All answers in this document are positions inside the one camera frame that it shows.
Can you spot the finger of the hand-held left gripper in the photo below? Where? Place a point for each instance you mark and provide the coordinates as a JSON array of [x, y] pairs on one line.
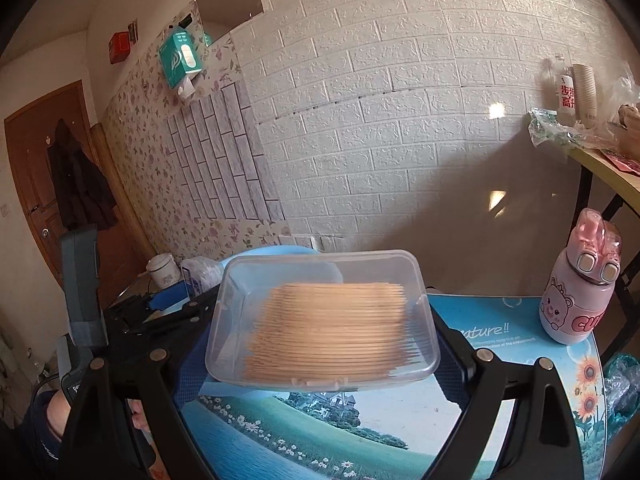
[[170, 321], [167, 301]]

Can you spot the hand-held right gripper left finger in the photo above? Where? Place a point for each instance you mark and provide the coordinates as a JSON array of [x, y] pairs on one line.
[[187, 385]]

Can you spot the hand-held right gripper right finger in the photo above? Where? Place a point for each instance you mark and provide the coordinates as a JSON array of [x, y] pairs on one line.
[[452, 380]]

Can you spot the light blue plastic basin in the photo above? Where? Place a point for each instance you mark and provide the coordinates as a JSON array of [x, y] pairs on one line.
[[265, 251]]

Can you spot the clear toothpick box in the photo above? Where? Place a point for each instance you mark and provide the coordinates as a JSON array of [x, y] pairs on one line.
[[325, 320]]

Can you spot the person's left hand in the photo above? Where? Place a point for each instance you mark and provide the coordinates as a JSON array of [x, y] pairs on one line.
[[57, 412]]

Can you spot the small white pot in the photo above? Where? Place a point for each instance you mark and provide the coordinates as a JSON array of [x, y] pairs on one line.
[[165, 272]]

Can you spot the clear plastic bag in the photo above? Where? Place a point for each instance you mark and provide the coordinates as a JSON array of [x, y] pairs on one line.
[[200, 272]]

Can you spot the dark hanging jacket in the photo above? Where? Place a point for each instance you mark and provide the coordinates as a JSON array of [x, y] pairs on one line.
[[80, 185]]

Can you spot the wooden door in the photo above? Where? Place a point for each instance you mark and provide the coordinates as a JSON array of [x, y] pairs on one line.
[[30, 160]]

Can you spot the pink bear water bottle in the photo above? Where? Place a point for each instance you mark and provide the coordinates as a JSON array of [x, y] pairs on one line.
[[575, 305]]

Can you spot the small bin with plastic liner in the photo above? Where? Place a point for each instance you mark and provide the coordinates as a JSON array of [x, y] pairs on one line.
[[622, 385]]

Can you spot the folding table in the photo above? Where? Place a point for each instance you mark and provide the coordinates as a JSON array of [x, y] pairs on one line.
[[590, 157]]

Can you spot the green plastic bag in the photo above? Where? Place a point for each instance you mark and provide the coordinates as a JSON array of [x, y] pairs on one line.
[[555, 127]]

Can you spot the red snack packet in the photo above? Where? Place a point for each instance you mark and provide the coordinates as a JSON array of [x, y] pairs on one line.
[[620, 160]]

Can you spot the glass bottle red label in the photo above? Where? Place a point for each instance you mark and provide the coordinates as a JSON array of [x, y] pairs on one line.
[[566, 95]]

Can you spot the stack of paper cups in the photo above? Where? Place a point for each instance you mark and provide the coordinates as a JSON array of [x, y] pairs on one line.
[[586, 95]]

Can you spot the bagged flat bread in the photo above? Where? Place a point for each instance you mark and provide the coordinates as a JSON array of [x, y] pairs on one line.
[[630, 115]]

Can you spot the red wall box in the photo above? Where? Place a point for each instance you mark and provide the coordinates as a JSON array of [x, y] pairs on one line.
[[120, 47]]

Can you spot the green wall tissue box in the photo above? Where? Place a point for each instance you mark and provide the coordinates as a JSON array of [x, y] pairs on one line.
[[180, 55]]

